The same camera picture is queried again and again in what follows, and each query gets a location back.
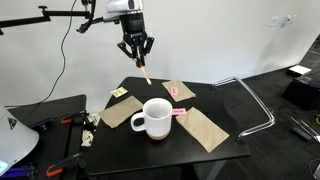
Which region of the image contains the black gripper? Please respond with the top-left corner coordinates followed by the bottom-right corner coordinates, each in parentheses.
top-left (116, 12), bottom-right (155, 67)

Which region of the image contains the orange-tipped wooden stick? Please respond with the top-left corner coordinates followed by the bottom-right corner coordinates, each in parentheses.
top-left (139, 64), bottom-right (153, 87)

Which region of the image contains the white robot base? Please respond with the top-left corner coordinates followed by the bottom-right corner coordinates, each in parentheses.
top-left (0, 105), bottom-right (40, 177)

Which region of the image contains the yellow green paper packet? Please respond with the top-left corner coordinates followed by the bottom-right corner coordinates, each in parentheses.
top-left (110, 86), bottom-right (129, 99)

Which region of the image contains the brown envelope with pink note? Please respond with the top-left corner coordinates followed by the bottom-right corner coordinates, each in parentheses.
top-left (161, 79), bottom-right (197, 103)

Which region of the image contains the plain brown paper envelope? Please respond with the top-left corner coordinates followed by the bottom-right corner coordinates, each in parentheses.
top-left (98, 95), bottom-right (144, 130)

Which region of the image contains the white mug with cork base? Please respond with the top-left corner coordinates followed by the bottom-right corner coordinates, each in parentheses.
top-left (129, 97), bottom-right (173, 141)

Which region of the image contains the white crumpled tape piece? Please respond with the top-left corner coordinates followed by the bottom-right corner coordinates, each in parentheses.
top-left (80, 129), bottom-right (93, 148)
top-left (88, 113), bottom-right (101, 128)

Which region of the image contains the large brown paper envelope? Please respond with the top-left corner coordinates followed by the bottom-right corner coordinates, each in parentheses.
top-left (175, 107), bottom-right (231, 154)

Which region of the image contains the black perforated robot stand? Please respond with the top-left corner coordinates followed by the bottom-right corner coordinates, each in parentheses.
top-left (4, 94), bottom-right (88, 180)

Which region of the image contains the grey table leg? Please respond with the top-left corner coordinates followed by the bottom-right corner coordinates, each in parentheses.
top-left (203, 160), bottom-right (228, 180)

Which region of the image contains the flat white box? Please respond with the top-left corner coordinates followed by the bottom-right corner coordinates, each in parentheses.
top-left (288, 64), bottom-right (313, 77)

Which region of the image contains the black box on floor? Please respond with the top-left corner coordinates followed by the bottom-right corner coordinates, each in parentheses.
top-left (281, 75), bottom-right (320, 111)

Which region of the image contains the thin black hanging cable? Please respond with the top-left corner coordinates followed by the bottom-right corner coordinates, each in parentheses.
top-left (4, 0), bottom-right (76, 109)

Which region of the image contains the orange handled black clamp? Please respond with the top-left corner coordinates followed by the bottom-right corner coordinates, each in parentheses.
top-left (45, 152), bottom-right (84, 178)
top-left (60, 111), bottom-right (90, 127)

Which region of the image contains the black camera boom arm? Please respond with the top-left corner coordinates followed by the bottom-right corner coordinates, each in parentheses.
top-left (0, 5), bottom-right (92, 36)

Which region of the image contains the small black bracket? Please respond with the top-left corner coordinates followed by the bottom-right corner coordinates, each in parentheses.
top-left (28, 117), bottom-right (56, 132)

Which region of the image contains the white wall outlet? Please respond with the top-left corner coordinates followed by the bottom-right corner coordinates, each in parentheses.
top-left (281, 14), bottom-right (295, 28)
top-left (267, 16), bottom-right (280, 28)

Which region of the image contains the chrome table handle bar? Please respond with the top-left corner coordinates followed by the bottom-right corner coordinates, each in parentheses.
top-left (211, 76), bottom-right (276, 143)

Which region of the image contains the thin white cable loop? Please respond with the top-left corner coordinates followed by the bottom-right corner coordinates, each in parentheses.
top-left (308, 158), bottom-right (320, 180)

